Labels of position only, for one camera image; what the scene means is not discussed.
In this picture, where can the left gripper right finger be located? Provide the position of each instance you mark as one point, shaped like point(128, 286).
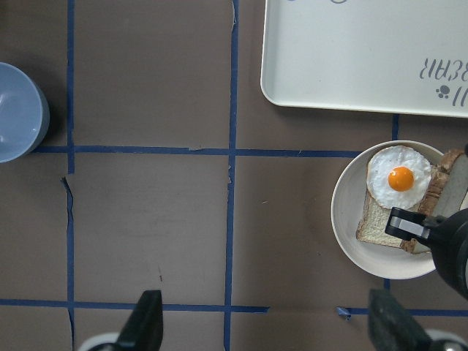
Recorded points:
point(391, 326)

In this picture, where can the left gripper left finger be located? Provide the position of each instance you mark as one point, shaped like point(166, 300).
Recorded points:
point(144, 328)

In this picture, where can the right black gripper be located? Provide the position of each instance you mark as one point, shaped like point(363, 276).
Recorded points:
point(447, 239)

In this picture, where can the white bread slice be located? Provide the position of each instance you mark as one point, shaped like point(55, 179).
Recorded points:
point(447, 191)

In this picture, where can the bread slice on plate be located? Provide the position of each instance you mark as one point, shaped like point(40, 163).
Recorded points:
point(371, 227)

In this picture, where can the white round plate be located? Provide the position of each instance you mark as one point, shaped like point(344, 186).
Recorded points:
point(347, 210)

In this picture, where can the fried egg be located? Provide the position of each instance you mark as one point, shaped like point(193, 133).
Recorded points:
point(398, 176)

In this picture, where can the white bear tray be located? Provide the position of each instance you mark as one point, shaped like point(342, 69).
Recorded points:
point(405, 57)

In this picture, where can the blue bowl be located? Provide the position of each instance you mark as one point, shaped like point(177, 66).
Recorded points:
point(25, 113)

